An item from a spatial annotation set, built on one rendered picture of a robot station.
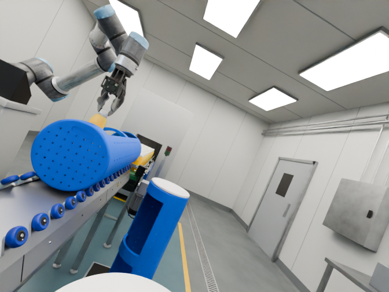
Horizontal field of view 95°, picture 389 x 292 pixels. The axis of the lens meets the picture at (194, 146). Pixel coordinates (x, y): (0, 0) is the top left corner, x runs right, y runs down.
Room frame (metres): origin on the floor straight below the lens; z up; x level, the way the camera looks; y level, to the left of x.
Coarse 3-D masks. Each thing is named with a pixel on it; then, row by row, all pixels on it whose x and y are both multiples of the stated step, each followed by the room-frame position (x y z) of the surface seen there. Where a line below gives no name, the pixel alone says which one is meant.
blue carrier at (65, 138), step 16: (48, 128) 0.68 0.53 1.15; (64, 128) 0.69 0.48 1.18; (80, 128) 0.70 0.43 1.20; (96, 128) 0.71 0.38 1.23; (112, 128) 1.10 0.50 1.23; (32, 144) 0.68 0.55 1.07; (48, 144) 0.69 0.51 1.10; (64, 144) 0.69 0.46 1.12; (80, 144) 0.70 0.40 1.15; (96, 144) 0.71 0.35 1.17; (112, 144) 0.77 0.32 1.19; (128, 144) 1.07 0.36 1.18; (32, 160) 0.68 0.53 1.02; (48, 160) 0.69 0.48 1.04; (64, 160) 0.70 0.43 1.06; (80, 160) 0.71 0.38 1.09; (96, 160) 0.71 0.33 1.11; (112, 160) 0.76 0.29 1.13; (128, 160) 1.12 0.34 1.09; (48, 176) 0.69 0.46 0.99; (64, 176) 0.70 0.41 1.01; (80, 176) 0.71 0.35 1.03; (96, 176) 0.72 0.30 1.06
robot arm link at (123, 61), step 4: (120, 56) 0.74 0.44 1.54; (124, 56) 0.74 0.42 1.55; (116, 60) 0.75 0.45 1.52; (120, 60) 0.74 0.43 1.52; (124, 60) 0.74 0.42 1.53; (128, 60) 0.74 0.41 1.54; (116, 64) 0.76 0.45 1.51; (120, 64) 0.74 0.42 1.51; (124, 64) 0.74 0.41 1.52; (128, 64) 0.75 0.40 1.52; (132, 64) 0.76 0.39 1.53; (136, 64) 0.77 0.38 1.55; (124, 68) 0.75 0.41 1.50; (128, 68) 0.75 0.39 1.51; (132, 68) 0.76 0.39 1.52; (136, 68) 0.78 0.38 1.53; (132, 72) 0.77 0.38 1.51
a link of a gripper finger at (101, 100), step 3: (105, 93) 0.78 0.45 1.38; (102, 96) 0.77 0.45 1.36; (105, 96) 0.79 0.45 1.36; (108, 96) 0.79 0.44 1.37; (99, 99) 0.76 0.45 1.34; (102, 99) 0.78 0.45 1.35; (105, 99) 0.79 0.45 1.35; (108, 99) 0.81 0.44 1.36; (99, 102) 0.77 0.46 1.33; (102, 102) 0.79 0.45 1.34; (99, 105) 0.79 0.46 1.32; (102, 105) 0.80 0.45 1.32; (99, 108) 0.79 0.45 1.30; (99, 111) 0.80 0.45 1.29
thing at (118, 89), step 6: (114, 72) 0.74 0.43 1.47; (120, 72) 0.76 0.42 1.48; (126, 72) 0.76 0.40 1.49; (108, 78) 0.73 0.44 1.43; (114, 78) 0.73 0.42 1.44; (120, 78) 0.75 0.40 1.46; (108, 84) 0.73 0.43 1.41; (114, 84) 0.74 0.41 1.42; (120, 84) 0.74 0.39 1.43; (108, 90) 0.74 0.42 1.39; (114, 90) 0.73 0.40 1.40; (120, 90) 0.78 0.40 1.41
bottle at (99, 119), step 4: (92, 116) 0.78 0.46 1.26; (96, 116) 0.78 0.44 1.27; (100, 116) 0.78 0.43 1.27; (104, 116) 0.79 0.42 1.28; (92, 120) 0.77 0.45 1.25; (96, 120) 0.77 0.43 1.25; (100, 120) 0.78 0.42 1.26; (104, 120) 0.79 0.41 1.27; (96, 124) 0.77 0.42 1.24; (100, 124) 0.78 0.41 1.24; (104, 124) 0.80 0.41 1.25
